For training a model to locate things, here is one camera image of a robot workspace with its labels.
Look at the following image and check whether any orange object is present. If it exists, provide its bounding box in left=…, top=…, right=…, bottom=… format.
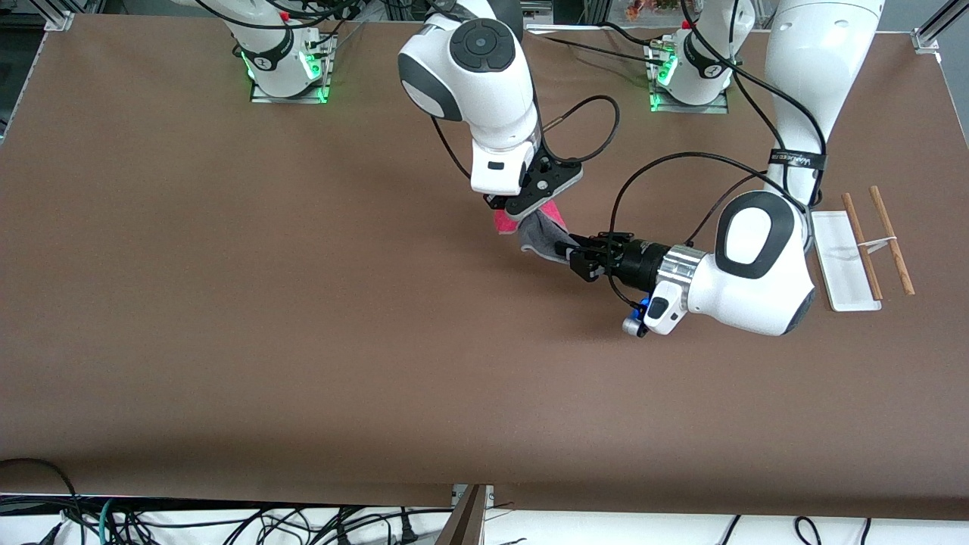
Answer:
left=627, top=0, right=686, bottom=20

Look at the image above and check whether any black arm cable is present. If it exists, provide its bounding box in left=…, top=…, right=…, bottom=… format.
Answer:
left=606, top=0, right=827, bottom=305
left=170, top=0, right=622, bottom=182

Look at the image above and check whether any thin black cable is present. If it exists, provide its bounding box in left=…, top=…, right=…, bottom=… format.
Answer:
left=530, top=29, right=658, bottom=63

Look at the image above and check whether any black looped cable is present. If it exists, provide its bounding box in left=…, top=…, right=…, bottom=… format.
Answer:
left=0, top=457, right=81, bottom=525

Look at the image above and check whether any white rack base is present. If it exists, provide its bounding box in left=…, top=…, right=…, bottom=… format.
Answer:
left=809, top=210, right=883, bottom=313

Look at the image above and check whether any pink and grey towel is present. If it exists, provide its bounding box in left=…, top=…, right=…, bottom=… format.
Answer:
left=494, top=200, right=578, bottom=264

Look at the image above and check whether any black cable tangle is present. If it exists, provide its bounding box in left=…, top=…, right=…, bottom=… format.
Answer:
left=114, top=506, right=455, bottom=545

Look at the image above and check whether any thick black cable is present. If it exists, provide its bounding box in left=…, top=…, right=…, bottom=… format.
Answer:
left=600, top=21, right=671, bottom=48

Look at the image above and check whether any brown table cover sheet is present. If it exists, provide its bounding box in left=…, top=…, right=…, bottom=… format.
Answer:
left=0, top=14, right=969, bottom=522

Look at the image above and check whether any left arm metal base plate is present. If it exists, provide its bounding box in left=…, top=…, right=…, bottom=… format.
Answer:
left=647, top=42, right=731, bottom=114

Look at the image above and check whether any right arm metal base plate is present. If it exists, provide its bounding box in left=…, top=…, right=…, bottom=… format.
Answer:
left=250, top=34, right=334, bottom=105

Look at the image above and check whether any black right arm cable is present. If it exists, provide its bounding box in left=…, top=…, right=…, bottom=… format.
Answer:
left=170, top=0, right=622, bottom=182

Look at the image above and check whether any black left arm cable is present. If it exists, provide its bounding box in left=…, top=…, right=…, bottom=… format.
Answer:
left=606, top=0, right=827, bottom=305

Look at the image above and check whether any metal frame post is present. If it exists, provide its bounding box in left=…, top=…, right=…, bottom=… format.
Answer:
left=435, top=484, right=494, bottom=545

